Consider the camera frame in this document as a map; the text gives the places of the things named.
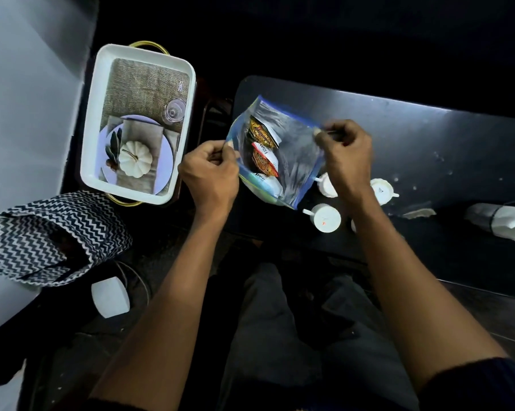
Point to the person's left hand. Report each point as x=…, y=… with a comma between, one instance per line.
x=209, y=177

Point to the person's left forearm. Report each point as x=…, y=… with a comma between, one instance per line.
x=163, y=312

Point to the torn paper scrap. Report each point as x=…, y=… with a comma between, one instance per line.
x=418, y=213

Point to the person's right thumb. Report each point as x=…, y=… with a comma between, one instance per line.
x=323, y=143

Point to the orange sauce packet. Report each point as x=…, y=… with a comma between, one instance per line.
x=261, y=133
x=264, y=161

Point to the person's left thumb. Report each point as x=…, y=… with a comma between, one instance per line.
x=232, y=156

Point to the person's grey trousers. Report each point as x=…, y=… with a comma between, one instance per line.
x=283, y=338

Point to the person's right forearm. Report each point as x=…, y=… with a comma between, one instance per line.
x=415, y=295

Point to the black white zigzag fabric bag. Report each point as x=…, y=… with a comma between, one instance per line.
x=39, y=239

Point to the white rounded power adapter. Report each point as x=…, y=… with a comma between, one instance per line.
x=110, y=297

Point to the person's right hand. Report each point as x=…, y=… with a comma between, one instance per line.
x=349, y=164

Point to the clear zip bag blue edge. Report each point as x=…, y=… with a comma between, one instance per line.
x=294, y=158

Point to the printed paper tray insert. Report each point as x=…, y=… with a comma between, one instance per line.
x=144, y=89

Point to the white rolled paper bundle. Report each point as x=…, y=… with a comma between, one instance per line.
x=503, y=222

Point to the white creamer cup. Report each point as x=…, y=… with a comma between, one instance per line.
x=382, y=191
x=326, y=218
x=327, y=187

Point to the white packet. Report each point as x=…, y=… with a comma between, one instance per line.
x=268, y=184

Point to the person's dark sleeve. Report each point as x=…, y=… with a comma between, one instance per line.
x=480, y=385

